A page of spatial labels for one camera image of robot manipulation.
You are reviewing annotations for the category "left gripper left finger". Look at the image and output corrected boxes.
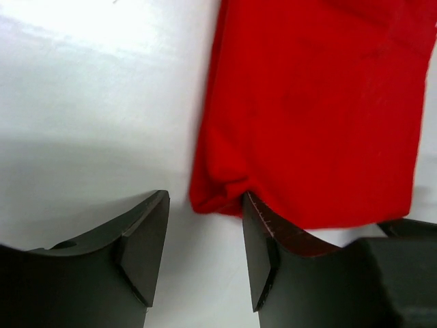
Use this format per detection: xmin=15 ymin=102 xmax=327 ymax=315
xmin=1 ymin=190 xmax=170 ymax=327

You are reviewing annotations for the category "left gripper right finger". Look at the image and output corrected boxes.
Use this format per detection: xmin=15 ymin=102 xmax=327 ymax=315
xmin=242 ymin=193 xmax=436 ymax=327

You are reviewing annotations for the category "red t-shirt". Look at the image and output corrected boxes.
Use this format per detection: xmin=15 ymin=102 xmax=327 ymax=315
xmin=189 ymin=1 xmax=436 ymax=229

